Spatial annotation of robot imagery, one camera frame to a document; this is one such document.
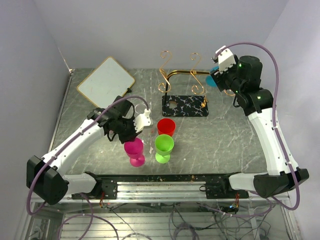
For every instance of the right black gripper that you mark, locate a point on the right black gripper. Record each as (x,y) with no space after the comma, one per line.
(219,77)

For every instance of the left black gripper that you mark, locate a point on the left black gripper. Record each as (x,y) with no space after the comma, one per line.
(132,136)

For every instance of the blue plastic wine glass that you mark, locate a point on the blue plastic wine glass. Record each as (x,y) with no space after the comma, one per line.
(209,80)

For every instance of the gold wine glass rack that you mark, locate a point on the gold wine glass rack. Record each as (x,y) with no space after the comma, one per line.
(183,105)

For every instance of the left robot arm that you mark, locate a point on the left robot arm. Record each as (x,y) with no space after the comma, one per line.
(47,176)

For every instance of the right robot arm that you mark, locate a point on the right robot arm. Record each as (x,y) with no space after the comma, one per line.
(242,76)

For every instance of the magenta plastic wine glass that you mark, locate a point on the magenta plastic wine glass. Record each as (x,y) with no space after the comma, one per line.
(135,151)

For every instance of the front clear wine glass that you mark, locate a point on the front clear wine glass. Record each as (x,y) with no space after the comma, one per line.
(147,134)

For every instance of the clear wine glass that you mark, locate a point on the clear wine glass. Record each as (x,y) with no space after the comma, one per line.
(139,109)
(147,134)

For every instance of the rear clear wine glass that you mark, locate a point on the rear clear wine glass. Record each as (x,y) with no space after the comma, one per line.
(139,109)

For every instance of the red plastic wine glass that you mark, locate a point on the red plastic wine glass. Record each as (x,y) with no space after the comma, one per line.
(166,126)

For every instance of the green plastic wine glass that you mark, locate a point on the green plastic wine glass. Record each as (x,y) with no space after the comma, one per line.
(164,145)

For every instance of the gold framed whiteboard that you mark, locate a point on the gold framed whiteboard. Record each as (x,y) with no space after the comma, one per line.
(108,81)

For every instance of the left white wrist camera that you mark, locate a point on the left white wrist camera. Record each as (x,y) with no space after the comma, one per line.
(142,121)

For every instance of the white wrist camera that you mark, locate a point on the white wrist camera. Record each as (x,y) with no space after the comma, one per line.
(142,121)
(225,59)

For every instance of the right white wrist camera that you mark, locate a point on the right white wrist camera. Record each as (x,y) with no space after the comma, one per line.
(225,59)

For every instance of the aluminium mounting rail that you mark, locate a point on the aluminium mounting rail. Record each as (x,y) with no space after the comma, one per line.
(188,191)

